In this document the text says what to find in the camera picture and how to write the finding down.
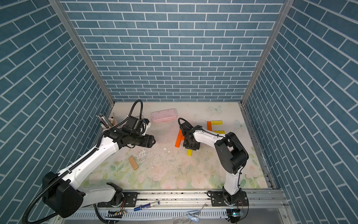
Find wooden block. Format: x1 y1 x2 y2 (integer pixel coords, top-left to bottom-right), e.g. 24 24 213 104
128 156 139 170

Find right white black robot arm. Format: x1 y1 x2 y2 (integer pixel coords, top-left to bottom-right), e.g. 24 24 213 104
178 118 249 197

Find pink pen cup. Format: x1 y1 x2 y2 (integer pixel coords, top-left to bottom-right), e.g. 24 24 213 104
101 117 117 129

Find pens in cup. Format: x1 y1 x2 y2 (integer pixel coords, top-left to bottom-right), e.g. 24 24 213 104
97 113 115 129

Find pink pencil case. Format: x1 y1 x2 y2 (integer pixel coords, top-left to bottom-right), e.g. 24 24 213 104
151 108 178 123

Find clear plastic bag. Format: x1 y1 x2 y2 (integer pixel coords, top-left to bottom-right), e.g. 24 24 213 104
172 210 200 224

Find green lit circuit board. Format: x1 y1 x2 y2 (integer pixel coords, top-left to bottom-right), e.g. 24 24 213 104
226 209 244 224

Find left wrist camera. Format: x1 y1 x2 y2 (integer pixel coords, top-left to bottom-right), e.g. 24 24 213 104
121 116 151 136

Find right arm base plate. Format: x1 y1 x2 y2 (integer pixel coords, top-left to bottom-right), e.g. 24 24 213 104
207 189 249 207

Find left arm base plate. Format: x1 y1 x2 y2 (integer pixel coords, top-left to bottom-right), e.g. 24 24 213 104
97 192 138 208

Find blue screwdriver on rail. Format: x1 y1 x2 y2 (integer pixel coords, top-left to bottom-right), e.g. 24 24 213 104
134 201 160 211

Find aluminium front rail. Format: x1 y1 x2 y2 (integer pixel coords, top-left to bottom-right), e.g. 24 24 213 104
55 189 291 219

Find left black corrugated cable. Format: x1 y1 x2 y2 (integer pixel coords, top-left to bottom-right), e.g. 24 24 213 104
21 99 144 224

